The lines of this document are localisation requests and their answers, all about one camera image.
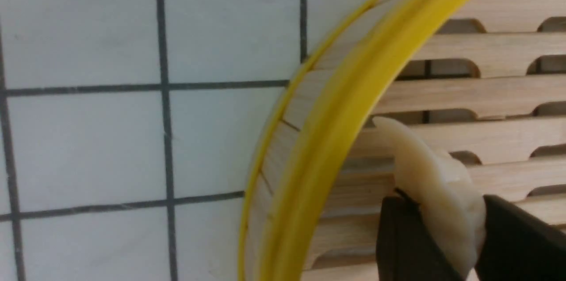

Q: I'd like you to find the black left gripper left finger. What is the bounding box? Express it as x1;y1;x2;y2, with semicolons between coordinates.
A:
376;189;463;281

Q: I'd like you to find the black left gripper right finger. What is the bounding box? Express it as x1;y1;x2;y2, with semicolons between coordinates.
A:
475;195;566;281

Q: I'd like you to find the white dumpling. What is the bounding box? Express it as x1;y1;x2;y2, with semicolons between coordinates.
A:
373;116;486;280

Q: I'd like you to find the bamboo steamer tray yellow rim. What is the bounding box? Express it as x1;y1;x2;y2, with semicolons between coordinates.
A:
237;0;566;281

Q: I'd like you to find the white checkered tablecloth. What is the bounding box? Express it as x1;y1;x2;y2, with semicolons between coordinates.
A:
1;0;365;281

